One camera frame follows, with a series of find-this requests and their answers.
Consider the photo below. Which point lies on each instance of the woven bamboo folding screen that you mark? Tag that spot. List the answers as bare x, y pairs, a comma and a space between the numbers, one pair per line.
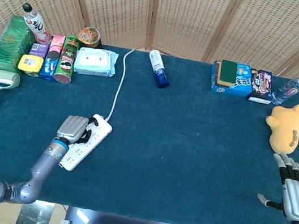
183, 14

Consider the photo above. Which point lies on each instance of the instant noodle cup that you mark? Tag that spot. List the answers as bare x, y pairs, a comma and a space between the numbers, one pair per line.
90, 36

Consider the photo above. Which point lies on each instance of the clear plastic water bottle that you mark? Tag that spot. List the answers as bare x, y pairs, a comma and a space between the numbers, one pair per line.
287, 92

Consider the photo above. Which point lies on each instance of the brown scouring sponge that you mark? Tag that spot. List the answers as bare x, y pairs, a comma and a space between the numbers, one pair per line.
218, 71

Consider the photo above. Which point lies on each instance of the green ribbed box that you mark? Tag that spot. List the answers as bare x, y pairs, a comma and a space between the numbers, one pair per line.
9, 42

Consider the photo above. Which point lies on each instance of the shiny metal table frame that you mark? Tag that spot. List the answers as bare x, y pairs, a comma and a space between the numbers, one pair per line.
34, 216

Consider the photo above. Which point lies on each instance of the white red drink bottle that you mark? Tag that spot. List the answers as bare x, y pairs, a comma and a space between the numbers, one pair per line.
35, 24

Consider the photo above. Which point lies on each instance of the small purple box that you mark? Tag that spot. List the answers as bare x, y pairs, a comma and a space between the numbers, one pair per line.
39, 49

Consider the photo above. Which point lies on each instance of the black pink snack bag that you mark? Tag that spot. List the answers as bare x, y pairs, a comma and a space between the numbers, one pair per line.
261, 84

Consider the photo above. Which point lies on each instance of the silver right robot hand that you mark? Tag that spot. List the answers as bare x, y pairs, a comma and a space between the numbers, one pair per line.
298, 200

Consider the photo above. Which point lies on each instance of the yellow lid green container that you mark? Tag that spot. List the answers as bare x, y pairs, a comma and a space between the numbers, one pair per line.
30, 63

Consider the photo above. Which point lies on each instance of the blue cardboard snack box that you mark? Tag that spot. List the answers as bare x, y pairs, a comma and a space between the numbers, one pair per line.
242, 86

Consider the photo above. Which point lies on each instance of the light blue wet wipes pack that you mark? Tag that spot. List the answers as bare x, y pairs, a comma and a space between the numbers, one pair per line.
94, 62

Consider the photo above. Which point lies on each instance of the white multi-socket power strip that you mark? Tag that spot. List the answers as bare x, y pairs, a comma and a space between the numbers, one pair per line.
100, 132

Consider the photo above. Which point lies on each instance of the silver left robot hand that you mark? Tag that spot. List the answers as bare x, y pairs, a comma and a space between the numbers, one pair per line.
70, 127

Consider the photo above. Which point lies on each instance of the green yellow sponge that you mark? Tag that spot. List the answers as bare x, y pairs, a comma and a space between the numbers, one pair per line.
228, 70

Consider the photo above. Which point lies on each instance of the blue cookie box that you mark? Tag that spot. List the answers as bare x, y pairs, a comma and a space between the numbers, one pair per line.
49, 69

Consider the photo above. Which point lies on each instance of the green Pringles can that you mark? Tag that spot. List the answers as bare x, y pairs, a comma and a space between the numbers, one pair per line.
66, 60

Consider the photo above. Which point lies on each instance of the white bottle with blue cap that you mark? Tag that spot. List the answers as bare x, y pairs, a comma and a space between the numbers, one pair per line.
159, 67

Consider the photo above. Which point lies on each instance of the pink cookie box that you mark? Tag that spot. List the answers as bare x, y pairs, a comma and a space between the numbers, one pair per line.
55, 47

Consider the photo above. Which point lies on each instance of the blue carpet table mat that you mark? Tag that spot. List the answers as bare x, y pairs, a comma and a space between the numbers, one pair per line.
174, 150

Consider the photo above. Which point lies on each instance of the pale green lint roller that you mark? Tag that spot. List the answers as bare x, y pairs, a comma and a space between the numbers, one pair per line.
3, 79

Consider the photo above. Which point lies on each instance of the yellow plush toy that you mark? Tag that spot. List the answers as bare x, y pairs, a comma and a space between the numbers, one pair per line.
286, 126

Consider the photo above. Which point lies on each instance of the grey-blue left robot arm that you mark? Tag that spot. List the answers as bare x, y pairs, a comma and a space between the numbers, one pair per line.
43, 166

